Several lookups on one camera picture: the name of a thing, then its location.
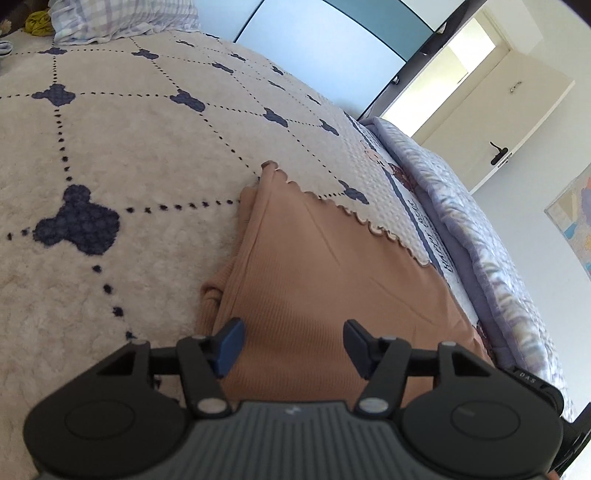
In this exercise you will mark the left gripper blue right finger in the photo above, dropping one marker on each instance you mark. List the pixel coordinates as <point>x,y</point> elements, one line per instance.
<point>368,352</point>

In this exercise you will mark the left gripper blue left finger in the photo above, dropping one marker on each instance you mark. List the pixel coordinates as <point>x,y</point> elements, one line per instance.
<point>216,353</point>

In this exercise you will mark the brown ribbed long-sleeve top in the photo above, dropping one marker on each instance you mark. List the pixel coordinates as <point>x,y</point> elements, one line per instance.
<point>300,268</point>

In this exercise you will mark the beige bear pattern bed blanket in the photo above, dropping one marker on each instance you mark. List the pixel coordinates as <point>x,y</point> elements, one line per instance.
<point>121,169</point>

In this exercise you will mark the white and teal wardrobe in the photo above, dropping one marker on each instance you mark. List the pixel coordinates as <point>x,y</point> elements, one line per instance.
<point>361,55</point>

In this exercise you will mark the purple plaid pillow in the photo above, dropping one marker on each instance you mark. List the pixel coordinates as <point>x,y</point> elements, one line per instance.
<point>82,22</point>

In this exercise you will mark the folded grey garment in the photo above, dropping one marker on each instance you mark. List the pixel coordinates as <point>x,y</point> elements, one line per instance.
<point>6,48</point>

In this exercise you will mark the yellow knitted item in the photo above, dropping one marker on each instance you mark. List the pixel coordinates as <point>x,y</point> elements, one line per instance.
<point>39,24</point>

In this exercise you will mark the colourful wall map poster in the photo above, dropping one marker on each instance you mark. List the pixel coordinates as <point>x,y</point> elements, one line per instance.
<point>570,212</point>

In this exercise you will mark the cream door with handle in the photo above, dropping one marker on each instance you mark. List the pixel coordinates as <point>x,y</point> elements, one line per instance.
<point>478,135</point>

